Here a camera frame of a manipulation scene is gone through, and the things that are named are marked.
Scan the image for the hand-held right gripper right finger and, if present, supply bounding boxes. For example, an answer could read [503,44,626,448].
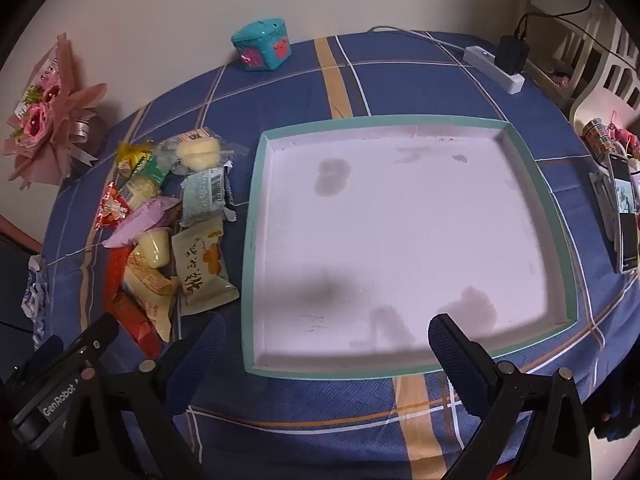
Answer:
[428,313,594,480]

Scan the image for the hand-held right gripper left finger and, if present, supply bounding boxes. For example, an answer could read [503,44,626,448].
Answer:
[65,312,228,480]

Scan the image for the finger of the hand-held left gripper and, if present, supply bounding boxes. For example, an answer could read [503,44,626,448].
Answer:
[69,313,121,371]
[21,335,66,383]

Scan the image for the long yellow snack packet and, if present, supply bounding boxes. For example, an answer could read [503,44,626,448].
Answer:
[120,255,181,343]

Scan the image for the red-brown snack packet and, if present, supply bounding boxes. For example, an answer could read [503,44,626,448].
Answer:
[102,245,133,311]

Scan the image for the beige snack packet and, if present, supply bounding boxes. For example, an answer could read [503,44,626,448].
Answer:
[171,215,241,317]

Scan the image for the plain round yellow pastry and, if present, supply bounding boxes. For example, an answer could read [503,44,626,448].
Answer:
[134,227,173,268]

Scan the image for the pink snack packet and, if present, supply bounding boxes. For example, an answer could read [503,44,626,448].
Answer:
[102,196,182,248]

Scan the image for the small red snack packet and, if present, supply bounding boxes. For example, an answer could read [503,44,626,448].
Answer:
[95,181,136,231]

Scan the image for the white tray with teal rim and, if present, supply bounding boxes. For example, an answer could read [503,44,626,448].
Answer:
[241,116,580,380]

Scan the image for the white blue plastic wrapper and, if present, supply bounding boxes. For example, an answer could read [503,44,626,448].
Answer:
[20,255,51,346]

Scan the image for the dark wooden furniture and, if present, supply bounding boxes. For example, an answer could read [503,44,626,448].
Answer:
[0,212,46,376]

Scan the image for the clear green-edged biscuit packet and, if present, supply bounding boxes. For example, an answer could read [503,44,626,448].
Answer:
[120,157,173,211]

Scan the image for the dark blue cloth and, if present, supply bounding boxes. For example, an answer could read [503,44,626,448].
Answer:
[582,355,640,443]

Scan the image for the white phone stand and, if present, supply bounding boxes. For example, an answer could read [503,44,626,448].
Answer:
[589,170,621,241]

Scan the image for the smartphone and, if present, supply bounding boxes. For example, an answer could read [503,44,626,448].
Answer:
[607,152,640,275]

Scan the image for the pink flower bouquet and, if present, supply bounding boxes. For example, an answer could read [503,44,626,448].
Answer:
[0,33,108,191]

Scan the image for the colourful patterned cup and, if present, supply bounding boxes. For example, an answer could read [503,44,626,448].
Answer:
[582,117,626,153]

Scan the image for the small pink artificial flowers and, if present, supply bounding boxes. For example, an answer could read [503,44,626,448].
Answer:
[612,110,640,158]

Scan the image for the blue plaid tablecloth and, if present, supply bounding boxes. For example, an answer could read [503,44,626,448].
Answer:
[42,32,640,480]

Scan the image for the white power strip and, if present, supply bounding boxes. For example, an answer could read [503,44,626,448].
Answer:
[463,45,526,96]

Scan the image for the teal toy house box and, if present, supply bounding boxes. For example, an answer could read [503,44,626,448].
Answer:
[231,18,293,72]

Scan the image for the black charger adapter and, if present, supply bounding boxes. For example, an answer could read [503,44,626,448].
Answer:
[495,35,531,77]

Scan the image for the white shelf rack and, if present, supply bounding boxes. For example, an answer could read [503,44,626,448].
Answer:
[520,0,640,111]

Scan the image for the white power cable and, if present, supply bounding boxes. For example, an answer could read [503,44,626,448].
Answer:
[367,25,468,56]

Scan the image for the black charger cable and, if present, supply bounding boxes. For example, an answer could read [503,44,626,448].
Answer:
[515,0,596,41]

